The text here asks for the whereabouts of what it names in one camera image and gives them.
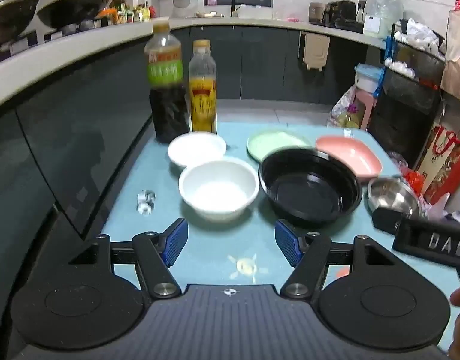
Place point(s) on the white appliance under plastic cover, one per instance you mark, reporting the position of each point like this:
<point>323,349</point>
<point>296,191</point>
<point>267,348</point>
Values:
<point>382,11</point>

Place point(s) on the red gift bag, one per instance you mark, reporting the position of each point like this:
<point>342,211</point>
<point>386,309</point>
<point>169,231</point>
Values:
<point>444,165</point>

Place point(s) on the small pink item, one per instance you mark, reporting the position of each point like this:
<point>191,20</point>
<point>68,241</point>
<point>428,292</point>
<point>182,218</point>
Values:
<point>293,19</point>

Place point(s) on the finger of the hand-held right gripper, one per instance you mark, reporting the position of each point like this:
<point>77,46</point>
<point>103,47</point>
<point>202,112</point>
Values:
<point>385,220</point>

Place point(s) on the black countertop appliance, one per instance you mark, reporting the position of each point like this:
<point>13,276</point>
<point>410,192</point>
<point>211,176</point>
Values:
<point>342,13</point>

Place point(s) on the pale green plate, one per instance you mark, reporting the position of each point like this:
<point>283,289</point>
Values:
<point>267,142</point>

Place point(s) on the white container with blue lid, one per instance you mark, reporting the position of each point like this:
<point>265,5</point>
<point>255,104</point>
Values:
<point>367,78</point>

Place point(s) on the stainless steel bowl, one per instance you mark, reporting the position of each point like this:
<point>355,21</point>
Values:
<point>391,193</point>

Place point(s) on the wall power socket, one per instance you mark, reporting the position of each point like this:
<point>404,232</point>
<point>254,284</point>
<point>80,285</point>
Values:
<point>362,5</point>

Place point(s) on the row of condiment jars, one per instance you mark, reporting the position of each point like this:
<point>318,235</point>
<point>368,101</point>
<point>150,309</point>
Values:
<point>132,13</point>

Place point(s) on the pink stool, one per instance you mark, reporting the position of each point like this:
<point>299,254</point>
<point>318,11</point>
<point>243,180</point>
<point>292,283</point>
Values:
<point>365,108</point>

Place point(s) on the dark kitchen cabinets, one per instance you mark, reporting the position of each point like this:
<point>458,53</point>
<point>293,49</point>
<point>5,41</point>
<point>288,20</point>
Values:
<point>83,120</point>

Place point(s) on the small white shallow dish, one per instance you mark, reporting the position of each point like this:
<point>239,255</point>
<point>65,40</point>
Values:
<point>196,148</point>

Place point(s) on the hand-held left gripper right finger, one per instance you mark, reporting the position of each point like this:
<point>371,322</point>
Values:
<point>288,243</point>

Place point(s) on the black bowl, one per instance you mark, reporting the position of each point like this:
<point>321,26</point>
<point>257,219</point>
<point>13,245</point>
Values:
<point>308,191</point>

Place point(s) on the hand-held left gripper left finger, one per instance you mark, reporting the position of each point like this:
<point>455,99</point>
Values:
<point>175,242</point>

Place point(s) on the pink plate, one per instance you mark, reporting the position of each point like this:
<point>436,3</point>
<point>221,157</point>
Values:
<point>350,153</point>

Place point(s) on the red plastic bag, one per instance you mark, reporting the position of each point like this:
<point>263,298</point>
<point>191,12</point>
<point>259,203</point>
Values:
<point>414,182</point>

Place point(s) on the black mesh rack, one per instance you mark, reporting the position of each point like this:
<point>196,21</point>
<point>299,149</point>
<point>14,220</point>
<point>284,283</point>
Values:
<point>406,93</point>

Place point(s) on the dark vinegar bottle green label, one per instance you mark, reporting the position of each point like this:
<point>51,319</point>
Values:
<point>170,116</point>

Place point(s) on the white plastic bags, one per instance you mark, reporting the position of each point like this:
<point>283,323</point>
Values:
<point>421,37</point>

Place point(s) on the blue plastic clamp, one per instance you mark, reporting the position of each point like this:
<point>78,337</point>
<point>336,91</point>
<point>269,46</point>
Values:
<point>387,60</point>

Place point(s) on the white bowl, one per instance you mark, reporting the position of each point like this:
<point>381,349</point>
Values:
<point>218,191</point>

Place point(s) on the cardboard box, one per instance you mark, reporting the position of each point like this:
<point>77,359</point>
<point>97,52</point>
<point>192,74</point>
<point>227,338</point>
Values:
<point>457,52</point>

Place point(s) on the silver rice cooker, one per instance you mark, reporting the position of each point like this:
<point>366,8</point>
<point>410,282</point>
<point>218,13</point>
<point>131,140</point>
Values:
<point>317,13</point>

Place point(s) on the gas stove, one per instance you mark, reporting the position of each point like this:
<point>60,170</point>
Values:
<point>57,33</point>

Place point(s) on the white kitchen countertop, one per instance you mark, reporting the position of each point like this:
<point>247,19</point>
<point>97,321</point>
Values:
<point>113,35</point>

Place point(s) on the yellow cooking oil bottle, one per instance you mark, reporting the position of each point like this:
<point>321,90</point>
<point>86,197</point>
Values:
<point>203,101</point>

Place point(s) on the beige hanging trash bin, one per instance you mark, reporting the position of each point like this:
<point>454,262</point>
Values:
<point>314,50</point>

